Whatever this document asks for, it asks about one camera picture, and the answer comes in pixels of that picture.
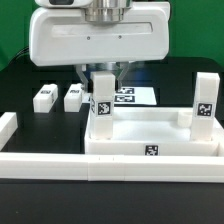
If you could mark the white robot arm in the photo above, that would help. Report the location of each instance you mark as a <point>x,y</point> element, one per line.
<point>81,32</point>

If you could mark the white desk top tray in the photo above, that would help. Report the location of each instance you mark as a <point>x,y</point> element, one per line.
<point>154,131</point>

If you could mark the white U-shaped obstacle fence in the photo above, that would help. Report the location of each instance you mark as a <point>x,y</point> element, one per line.
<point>105,168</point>

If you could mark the fiducial marker plate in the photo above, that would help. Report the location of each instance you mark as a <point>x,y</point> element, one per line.
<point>129,95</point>

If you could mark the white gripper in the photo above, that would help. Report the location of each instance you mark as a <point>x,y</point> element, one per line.
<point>76,33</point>

